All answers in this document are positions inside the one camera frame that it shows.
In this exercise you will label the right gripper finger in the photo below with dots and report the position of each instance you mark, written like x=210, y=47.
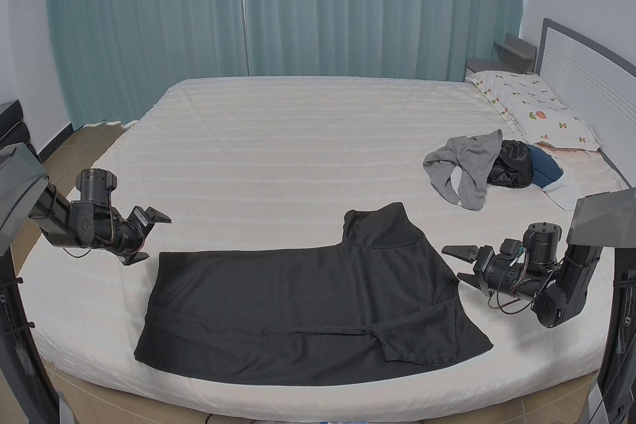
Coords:
x=472, y=282
x=464, y=253

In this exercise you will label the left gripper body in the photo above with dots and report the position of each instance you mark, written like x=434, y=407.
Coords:
x=134, y=235

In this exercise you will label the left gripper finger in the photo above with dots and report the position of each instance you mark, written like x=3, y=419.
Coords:
x=135, y=259
x=160, y=216

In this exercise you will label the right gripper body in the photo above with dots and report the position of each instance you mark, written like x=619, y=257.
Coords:
x=494, y=278

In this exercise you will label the black T-shirt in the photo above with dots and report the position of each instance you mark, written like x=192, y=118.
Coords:
x=298, y=302

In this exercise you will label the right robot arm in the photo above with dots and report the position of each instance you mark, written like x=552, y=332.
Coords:
x=601, y=218

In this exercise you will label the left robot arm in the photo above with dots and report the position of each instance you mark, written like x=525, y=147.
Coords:
x=20, y=183

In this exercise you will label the pile of clothes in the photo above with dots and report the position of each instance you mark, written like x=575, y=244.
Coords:
x=462, y=163

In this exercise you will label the bed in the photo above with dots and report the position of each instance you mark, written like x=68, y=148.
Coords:
x=298, y=139

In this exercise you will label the white printed pillow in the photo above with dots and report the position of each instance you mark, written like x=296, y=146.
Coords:
x=536, y=104

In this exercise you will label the grey bedside table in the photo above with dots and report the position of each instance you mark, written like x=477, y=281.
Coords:
x=516, y=47

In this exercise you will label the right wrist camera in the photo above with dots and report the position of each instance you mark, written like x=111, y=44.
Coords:
x=512, y=250

